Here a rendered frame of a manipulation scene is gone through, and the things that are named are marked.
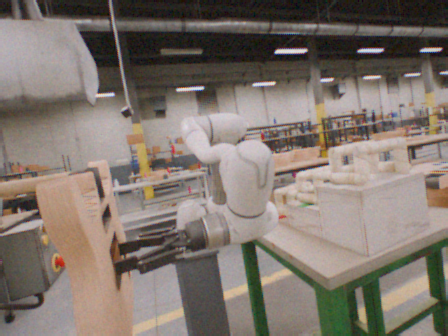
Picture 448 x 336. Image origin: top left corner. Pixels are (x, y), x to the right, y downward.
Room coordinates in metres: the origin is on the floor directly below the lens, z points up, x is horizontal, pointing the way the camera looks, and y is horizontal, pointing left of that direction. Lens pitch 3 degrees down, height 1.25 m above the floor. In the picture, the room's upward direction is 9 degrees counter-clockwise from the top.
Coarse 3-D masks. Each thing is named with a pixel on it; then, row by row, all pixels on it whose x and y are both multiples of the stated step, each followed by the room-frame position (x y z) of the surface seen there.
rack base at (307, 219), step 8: (296, 200) 0.82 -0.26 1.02; (288, 208) 0.81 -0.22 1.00; (296, 208) 0.77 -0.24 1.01; (304, 208) 0.73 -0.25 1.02; (312, 208) 0.70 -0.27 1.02; (296, 216) 0.77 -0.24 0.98; (304, 216) 0.73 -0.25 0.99; (312, 216) 0.70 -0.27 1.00; (296, 224) 0.78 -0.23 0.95; (304, 224) 0.74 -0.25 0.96; (312, 224) 0.70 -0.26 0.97; (320, 224) 0.67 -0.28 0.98; (312, 232) 0.71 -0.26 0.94; (320, 232) 0.67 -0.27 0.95
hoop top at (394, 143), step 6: (396, 138) 0.62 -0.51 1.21; (402, 138) 0.62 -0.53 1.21; (366, 144) 0.57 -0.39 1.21; (372, 144) 0.58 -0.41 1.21; (378, 144) 0.58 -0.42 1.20; (384, 144) 0.59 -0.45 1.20; (390, 144) 0.60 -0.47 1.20; (396, 144) 0.60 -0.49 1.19; (402, 144) 0.61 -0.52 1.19; (354, 150) 0.57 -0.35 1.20; (360, 150) 0.56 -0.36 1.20; (366, 150) 0.56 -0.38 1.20; (372, 150) 0.57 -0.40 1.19; (378, 150) 0.58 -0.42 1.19; (384, 150) 0.59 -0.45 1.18
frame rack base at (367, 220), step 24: (336, 192) 0.60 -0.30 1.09; (360, 192) 0.53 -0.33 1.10; (384, 192) 0.56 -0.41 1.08; (408, 192) 0.60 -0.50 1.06; (336, 216) 0.61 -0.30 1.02; (360, 216) 0.54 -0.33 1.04; (384, 216) 0.56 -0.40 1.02; (408, 216) 0.59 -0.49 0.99; (336, 240) 0.62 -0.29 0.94; (360, 240) 0.55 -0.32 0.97; (384, 240) 0.55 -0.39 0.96
